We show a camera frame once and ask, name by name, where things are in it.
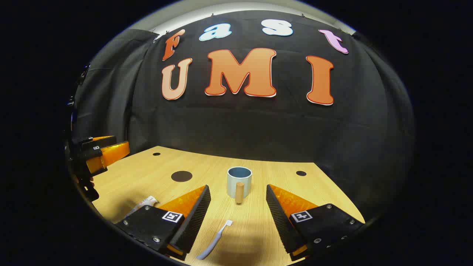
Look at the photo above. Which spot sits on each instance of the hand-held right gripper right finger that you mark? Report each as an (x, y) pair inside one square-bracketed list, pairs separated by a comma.
[(281, 218)]

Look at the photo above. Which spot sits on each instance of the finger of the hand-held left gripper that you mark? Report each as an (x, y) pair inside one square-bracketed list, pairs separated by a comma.
[(101, 141), (112, 153)]

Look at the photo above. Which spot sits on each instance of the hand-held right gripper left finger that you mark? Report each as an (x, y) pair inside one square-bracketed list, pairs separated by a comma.
[(194, 218)]

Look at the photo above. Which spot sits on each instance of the light blue toothbrush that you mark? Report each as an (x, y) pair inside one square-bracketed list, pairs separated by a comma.
[(216, 240)]

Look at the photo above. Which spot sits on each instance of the dark brown round coaster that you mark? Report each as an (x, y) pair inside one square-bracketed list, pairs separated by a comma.
[(181, 176)]

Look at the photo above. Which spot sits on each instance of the white toothpaste tube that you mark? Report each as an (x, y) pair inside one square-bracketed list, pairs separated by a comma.
[(144, 204)]

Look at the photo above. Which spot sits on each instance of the wooden desktop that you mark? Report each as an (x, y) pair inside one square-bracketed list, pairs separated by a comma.
[(236, 221)]

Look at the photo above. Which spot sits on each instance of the black backdrop cloth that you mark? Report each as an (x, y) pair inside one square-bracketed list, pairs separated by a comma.
[(258, 125)]

